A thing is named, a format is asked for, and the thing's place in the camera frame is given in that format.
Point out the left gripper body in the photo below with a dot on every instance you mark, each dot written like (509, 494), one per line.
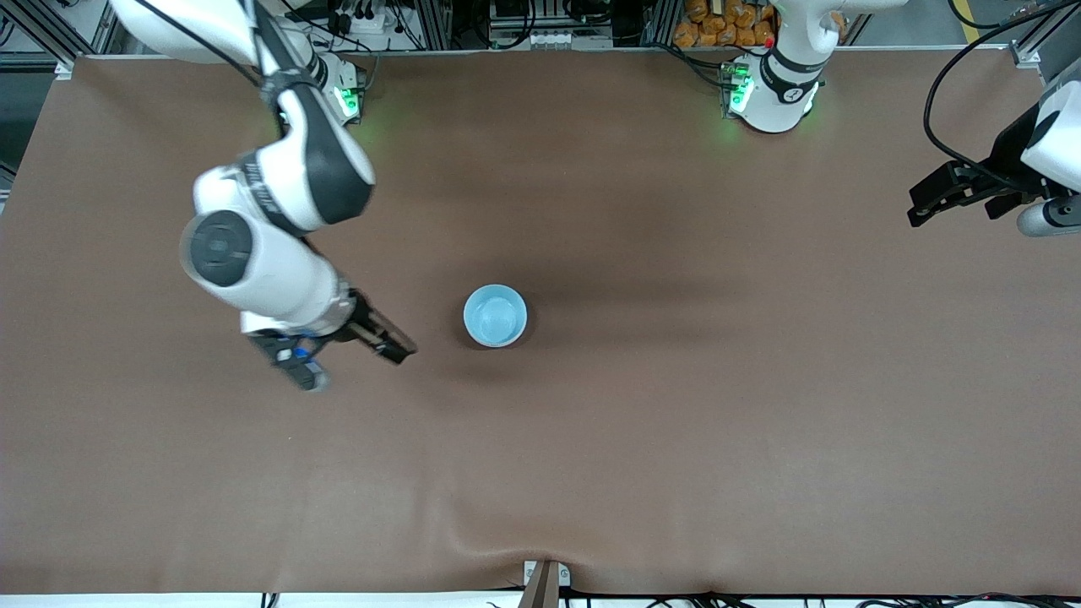
(1005, 160)

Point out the blue bowl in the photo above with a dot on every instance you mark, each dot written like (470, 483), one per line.
(495, 316)

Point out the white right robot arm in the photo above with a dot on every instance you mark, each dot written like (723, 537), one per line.
(270, 279)

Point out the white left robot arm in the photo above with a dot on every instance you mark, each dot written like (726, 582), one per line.
(773, 105)

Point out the brown table mat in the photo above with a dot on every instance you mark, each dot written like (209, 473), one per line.
(540, 473)

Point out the bag of orange buns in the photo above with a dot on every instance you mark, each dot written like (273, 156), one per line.
(718, 21)

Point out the white power strip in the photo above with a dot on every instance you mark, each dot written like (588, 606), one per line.
(363, 18)

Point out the aluminium frame profile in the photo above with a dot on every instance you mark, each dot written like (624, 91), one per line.
(51, 34)
(1040, 38)

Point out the metal table edge bracket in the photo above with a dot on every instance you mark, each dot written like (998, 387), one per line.
(545, 583)

